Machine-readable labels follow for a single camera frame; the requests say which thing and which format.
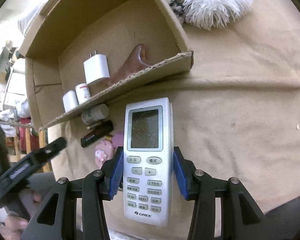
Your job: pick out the gold black AA battery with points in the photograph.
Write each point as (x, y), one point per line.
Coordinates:
(93, 126)

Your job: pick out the white earbud case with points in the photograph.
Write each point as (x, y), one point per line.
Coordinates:
(70, 101)

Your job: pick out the black cylindrical tube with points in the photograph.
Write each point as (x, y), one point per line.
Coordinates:
(104, 129)

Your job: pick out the wooden chair frame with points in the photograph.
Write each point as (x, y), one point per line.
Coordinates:
(20, 145)

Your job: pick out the brown cardboard box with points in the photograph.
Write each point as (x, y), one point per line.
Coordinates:
(66, 32)

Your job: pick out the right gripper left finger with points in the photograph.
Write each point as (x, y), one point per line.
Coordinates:
(56, 215)

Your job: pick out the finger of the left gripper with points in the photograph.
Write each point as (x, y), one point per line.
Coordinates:
(42, 156)

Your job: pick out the pink small bottle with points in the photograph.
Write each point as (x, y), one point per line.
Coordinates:
(118, 139)

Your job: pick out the person's left hand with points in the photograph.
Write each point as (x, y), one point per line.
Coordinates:
(11, 224)

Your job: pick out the pink kitty keychain pouch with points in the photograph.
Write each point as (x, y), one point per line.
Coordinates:
(104, 151)

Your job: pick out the white air conditioner remote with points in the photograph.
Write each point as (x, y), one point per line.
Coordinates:
(148, 161)

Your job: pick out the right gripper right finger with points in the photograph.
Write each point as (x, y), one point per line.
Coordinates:
(241, 217)

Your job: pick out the white USB charger plug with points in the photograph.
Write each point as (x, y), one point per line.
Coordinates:
(96, 68)

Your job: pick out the white red-label pill bottle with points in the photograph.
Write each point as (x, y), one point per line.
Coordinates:
(82, 93)

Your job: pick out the white blue-label pill bottle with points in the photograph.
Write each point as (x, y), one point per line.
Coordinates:
(95, 114)

